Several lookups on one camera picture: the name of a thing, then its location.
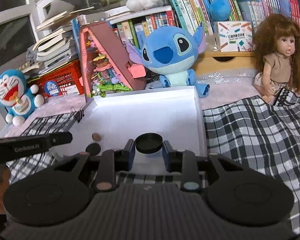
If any small black binder clip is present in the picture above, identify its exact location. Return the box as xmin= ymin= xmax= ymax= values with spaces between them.
xmin=70 ymin=107 xmax=85 ymax=123

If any stack of worn books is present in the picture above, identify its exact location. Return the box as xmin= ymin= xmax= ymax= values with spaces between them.
xmin=21 ymin=0 xmax=95 ymax=74

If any blue alien plush toy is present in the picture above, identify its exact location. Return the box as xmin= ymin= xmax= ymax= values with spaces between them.
xmin=126 ymin=22 xmax=210 ymax=98

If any wooden drawer box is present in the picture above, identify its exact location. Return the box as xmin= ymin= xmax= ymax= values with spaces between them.
xmin=194 ymin=50 xmax=259 ymax=77

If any row of blue red books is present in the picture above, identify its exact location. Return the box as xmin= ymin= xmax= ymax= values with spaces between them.
xmin=236 ymin=0 xmax=300 ymax=28

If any person's left hand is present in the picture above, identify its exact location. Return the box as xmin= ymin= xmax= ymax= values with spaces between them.
xmin=0 ymin=166 xmax=12 ymax=215

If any blue cat plush toy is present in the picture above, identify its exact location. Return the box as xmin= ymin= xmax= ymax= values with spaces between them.
xmin=0 ymin=69 xmax=44 ymax=127

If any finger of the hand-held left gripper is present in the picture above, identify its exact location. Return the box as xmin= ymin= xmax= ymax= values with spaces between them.
xmin=46 ymin=131 xmax=73 ymax=147

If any row of thin blue books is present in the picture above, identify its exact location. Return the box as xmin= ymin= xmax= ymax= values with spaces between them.
xmin=70 ymin=15 xmax=90 ymax=55

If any white cardboard box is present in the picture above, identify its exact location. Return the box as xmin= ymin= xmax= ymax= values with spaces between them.
xmin=49 ymin=86 xmax=207 ymax=175

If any row of tall leaning books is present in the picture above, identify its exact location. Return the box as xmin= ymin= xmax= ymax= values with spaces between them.
xmin=162 ymin=0 xmax=243 ymax=35

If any pink triangular diorama box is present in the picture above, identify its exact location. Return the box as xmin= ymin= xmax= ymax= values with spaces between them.
xmin=79 ymin=21 xmax=147 ymax=99

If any red plastic crate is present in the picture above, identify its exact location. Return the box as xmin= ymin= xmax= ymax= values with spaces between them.
xmin=27 ymin=60 xmax=87 ymax=98

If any long haired doll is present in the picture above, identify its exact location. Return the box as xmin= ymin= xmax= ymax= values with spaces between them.
xmin=254 ymin=14 xmax=300 ymax=107

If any black round jar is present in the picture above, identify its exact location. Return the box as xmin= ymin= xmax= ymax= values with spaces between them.
xmin=135 ymin=133 xmax=163 ymax=155

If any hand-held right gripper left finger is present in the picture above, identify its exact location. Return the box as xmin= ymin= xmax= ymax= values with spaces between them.
xmin=51 ymin=139 xmax=136 ymax=193

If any blue plush ball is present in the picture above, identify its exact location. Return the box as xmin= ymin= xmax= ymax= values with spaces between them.
xmin=209 ymin=0 xmax=232 ymax=22

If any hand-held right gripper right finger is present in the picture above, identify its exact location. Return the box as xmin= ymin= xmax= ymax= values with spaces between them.
xmin=163 ymin=140 xmax=243 ymax=193

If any grey cloth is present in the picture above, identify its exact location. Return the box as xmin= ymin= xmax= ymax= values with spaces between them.
xmin=26 ymin=47 xmax=40 ymax=62

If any black white plaid cloth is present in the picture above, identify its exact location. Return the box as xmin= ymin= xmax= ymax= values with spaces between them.
xmin=5 ymin=96 xmax=300 ymax=235

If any row of small upright books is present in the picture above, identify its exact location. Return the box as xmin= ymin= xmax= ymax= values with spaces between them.
xmin=112 ymin=11 xmax=178 ymax=50

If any small black disc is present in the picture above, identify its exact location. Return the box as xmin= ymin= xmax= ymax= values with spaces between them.
xmin=85 ymin=143 xmax=101 ymax=156

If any colourful printed carton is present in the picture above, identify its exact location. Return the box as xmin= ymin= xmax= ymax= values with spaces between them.
xmin=214 ymin=20 xmax=256 ymax=53

